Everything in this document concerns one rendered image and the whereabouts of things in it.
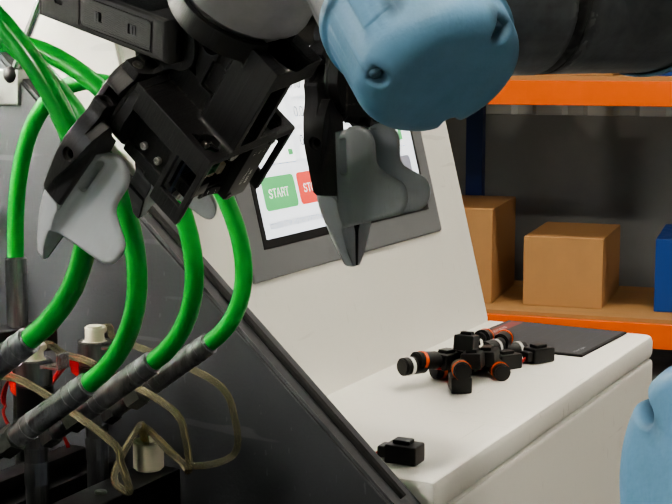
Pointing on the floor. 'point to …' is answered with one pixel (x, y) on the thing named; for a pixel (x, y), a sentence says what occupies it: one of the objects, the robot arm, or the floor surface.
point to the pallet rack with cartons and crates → (485, 211)
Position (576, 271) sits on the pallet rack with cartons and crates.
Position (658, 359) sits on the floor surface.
